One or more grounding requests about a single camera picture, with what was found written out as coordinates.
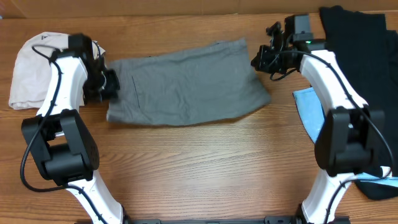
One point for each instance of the beige folded garment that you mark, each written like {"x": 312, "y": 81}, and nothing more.
{"x": 28, "y": 71}

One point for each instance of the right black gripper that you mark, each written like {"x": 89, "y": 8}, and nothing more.
{"x": 259, "y": 61}

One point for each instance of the grey shorts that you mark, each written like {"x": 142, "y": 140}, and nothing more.
{"x": 187, "y": 87}

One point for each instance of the cardboard backboard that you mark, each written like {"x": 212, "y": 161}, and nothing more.
{"x": 31, "y": 9}

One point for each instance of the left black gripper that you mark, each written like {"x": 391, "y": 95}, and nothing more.
{"x": 114, "y": 84}

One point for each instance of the black garment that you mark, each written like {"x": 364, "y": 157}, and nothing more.
{"x": 366, "y": 52}

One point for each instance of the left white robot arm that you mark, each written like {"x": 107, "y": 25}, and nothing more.
{"x": 61, "y": 153}

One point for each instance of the light blue garment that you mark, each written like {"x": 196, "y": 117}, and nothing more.
{"x": 311, "y": 114}

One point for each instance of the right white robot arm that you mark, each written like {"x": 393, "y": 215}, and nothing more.
{"x": 350, "y": 137}

